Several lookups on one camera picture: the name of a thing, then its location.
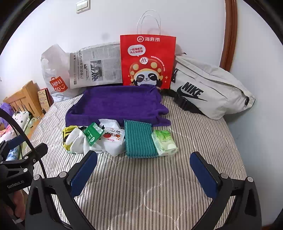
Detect green sachet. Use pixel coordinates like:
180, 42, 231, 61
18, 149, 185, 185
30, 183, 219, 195
83, 123, 105, 146

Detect red paper bag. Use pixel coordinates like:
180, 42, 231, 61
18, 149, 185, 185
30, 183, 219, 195
120, 10, 177, 90

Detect yellow black pouch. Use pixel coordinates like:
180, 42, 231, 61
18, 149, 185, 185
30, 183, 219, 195
62, 126, 79, 151

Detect white tomato print packet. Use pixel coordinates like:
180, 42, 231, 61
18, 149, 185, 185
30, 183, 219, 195
100, 126, 126, 157

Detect white light switch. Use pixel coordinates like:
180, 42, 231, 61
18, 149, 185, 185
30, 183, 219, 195
76, 0, 91, 14

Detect patterned box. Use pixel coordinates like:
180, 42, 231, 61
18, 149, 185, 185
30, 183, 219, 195
37, 88, 54, 114

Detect striped bed sheet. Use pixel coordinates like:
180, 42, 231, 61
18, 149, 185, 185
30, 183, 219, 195
22, 95, 250, 230

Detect white gloves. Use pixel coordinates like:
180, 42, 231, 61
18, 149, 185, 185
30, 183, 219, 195
65, 127, 104, 155

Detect light wooden furniture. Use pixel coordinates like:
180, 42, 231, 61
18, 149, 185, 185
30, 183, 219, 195
3, 81, 45, 119

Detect light green pillow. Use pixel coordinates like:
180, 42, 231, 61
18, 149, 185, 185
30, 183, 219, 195
24, 117, 43, 136

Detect black cable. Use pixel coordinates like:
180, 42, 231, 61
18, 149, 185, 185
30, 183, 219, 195
0, 108, 48, 180

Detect folded newspaper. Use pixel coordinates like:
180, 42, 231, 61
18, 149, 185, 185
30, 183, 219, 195
70, 42, 123, 89

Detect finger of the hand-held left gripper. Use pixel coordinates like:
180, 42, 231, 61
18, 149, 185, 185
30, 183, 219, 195
9, 143, 48, 169
0, 135, 25, 156

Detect white waist bag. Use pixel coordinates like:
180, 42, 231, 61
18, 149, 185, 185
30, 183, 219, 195
170, 53, 256, 120

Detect purple towel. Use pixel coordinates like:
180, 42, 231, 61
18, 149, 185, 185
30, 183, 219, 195
65, 85, 171, 127

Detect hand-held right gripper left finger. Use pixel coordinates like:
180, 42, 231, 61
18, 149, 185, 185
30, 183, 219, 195
24, 151, 98, 230

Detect white dotted pillow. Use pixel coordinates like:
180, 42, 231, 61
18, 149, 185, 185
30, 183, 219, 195
12, 112, 30, 128

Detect green tissue pack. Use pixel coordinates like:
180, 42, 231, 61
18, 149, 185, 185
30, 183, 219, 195
151, 130, 178, 156

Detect person's left hand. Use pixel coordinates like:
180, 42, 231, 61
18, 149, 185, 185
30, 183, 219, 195
7, 190, 26, 224

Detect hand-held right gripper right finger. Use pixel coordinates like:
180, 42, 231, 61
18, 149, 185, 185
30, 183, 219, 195
190, 151, 262, 230

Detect teal ribbed cloth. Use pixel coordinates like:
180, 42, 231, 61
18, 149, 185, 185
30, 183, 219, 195
124, 119, 159, 159

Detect purple fuzzy cloth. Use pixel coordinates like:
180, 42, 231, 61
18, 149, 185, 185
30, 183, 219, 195
0, 103, 17, 124

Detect brown wooden headboard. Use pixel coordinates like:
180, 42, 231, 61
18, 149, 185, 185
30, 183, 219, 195
220, 0, 238, 71

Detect white plastic shopping bag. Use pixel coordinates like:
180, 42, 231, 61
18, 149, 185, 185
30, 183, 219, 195
40, 44, 83, 102

